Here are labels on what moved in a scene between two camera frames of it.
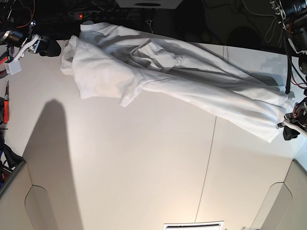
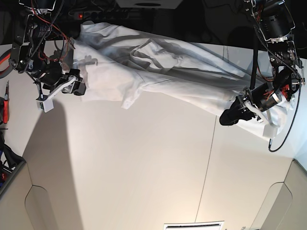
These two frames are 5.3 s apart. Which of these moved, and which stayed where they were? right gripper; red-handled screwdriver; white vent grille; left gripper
Moved: right gripper; left gripper
Stayed: white vent grille; red-handled screwdriver
